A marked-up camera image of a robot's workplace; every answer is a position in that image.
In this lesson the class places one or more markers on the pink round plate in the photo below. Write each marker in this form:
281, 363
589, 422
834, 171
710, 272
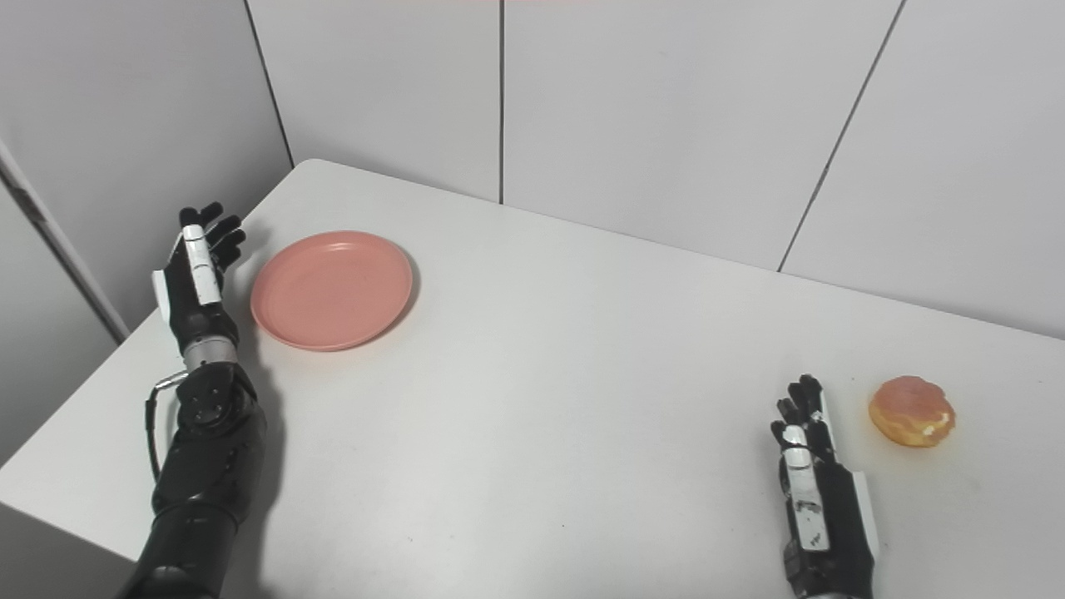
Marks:
331, 291

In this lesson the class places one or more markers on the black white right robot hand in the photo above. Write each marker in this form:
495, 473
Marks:
840, 524

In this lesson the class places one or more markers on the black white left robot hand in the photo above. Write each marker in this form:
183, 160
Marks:
195, 308

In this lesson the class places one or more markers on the golden cream puff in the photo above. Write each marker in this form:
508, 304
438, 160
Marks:
911, 412

